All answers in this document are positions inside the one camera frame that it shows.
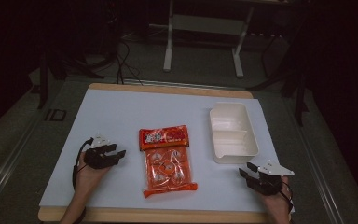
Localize white plastic container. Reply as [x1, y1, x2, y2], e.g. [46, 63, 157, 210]
[209, 101, 260, 165]

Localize wooden table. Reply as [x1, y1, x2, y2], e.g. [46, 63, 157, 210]
[37, 82, 294, 224]

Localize black floor socket plate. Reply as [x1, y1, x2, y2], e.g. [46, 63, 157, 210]
[44, 108, 68, 122]

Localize black metal stand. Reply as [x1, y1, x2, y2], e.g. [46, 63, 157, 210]
[246, 18, 312, 128]
[36, 50, 105, 110]

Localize person's right hand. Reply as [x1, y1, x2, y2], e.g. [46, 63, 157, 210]
[261, 176, 294, 220]

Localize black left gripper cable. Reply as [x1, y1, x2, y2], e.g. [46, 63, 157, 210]
[71, 137, 95, 224]

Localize white table mat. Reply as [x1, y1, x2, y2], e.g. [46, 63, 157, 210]
[38, 89, 295, 213]

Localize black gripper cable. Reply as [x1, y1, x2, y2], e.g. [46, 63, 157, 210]
[279, 181, 295, 216]
[71, 137, 95, 224]

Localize person's left hand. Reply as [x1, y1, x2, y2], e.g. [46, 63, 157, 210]
[74, 153, 113, 201]

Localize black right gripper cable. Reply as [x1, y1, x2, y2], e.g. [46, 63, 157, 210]
[279, 181, 295, 216]

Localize white metal stand frame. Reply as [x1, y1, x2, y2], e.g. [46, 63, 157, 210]
[162, 0, 256, 79]

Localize orange snack packet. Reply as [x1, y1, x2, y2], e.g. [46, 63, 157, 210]
[138, 124, 199, 200]

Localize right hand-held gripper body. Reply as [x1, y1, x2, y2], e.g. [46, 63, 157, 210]
[254, 160, 296, 197]

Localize black floor cables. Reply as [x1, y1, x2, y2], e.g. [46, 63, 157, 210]
[105, 8, 145, 87]

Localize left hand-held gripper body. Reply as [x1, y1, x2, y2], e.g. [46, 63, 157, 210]
[83, 133, 114, 170]

